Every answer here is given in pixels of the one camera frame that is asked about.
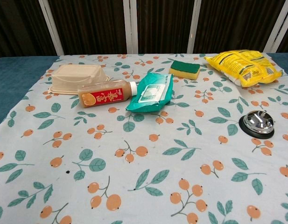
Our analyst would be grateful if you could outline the green wet wipes pack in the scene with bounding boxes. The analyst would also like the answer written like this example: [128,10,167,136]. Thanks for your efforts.
[125,72,174,113]

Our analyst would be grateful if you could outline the white metal frame post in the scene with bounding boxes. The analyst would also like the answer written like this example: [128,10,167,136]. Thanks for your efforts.
[122,0,140,55]
[264,0,288,54]
[38,0,65,56]
[186,0,202,54]

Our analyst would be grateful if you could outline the yellow and green sponge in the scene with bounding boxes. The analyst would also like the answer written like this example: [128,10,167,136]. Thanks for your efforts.
[169,60,201,81]

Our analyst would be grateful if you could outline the juice bottle with red label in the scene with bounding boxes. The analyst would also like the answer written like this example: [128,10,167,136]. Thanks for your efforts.
[77,78,138,109]

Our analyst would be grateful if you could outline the fruit and leaf print tablecloth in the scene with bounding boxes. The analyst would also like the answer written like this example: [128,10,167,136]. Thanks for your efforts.
[0,52,288,224]

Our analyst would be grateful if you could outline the chrome bell with black base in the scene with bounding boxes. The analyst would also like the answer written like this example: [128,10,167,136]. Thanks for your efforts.
[239,110,275,140]

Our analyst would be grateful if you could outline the yellow plastic snack bag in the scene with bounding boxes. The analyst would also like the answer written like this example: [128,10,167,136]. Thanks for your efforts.
[204,49,283,88]

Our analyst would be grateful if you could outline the beige lidded food container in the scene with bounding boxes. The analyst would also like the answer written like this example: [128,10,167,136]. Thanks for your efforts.
[48,63,111,95]

